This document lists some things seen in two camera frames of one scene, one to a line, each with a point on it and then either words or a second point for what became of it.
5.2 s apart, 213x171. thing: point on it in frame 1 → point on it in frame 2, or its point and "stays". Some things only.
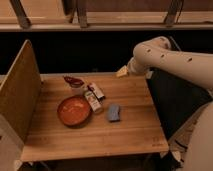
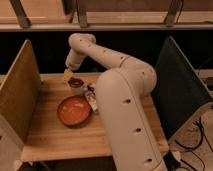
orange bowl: x=74 y=111 stays
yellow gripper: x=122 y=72 → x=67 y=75
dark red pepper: x=74 y=81 stays
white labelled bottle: x=93 y=101 stays
